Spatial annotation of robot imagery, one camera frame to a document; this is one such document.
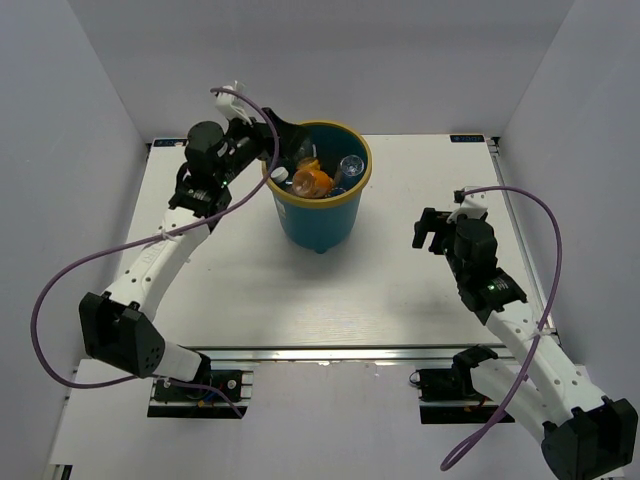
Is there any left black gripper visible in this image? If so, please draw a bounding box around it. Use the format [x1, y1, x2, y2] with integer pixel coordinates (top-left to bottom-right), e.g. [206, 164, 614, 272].
[215, 108, 309, 186]

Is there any clear bottle with yellow band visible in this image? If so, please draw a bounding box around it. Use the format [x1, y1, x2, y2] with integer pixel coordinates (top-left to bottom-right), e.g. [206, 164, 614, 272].
[295, 139, 321, 170]

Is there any orange juice bottle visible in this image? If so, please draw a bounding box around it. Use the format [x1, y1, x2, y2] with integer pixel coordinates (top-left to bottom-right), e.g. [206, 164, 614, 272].
[292, 169, 334, 199]

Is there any blue label water bottle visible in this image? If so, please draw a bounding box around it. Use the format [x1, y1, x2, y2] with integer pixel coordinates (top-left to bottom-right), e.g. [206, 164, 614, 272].
[334, 155, 366, 191]

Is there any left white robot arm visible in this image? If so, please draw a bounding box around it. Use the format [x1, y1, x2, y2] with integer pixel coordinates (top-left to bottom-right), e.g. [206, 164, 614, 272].
[79, 109, 311, 399]

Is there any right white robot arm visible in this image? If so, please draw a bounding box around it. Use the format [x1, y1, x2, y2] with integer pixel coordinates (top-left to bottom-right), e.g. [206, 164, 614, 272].
[412, 208, 638, 479]

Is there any teal bin with yellow rim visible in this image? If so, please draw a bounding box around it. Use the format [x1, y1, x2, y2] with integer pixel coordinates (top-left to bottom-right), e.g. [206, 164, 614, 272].
[267, 120, 373, 253]

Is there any right blue table sticker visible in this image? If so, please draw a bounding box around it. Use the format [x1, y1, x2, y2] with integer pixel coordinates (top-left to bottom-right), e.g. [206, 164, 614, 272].
[449, 134, 485, 143]

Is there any blue table sticker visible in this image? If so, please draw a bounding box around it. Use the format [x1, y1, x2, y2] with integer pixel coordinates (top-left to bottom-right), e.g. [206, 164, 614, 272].
[449, 134, 485, 143]
[152, 139, 186, 148]

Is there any left blue table sticker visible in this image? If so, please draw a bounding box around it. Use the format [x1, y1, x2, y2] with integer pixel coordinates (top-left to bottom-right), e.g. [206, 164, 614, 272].
[152, 139, 186, 148]

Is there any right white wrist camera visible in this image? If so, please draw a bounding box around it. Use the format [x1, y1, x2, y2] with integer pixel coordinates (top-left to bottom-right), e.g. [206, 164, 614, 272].
[447, 187, 488, 223]

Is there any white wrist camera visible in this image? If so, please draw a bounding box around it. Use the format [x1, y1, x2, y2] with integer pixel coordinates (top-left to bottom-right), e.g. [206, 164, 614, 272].
[210, 80, 252, 124]
[447, 187, 488, 223]

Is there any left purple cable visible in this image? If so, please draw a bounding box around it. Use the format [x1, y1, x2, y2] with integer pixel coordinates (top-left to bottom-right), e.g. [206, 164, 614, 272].
[30, 85, 281, 419]

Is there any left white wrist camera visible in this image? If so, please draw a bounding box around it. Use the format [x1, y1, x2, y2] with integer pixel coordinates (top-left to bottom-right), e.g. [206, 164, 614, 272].
[210, 80, 252, 124]

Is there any aluminium table front rail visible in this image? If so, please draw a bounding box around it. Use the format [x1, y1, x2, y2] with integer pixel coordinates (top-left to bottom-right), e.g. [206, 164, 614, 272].
[94, 344, 531, 365]

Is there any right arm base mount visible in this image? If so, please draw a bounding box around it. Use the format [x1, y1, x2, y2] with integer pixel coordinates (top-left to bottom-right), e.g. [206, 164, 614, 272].
[409, 345, 499, 425]

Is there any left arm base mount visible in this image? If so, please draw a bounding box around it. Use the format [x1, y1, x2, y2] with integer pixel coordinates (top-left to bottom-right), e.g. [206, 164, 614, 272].
[147, 360, 257, 420]

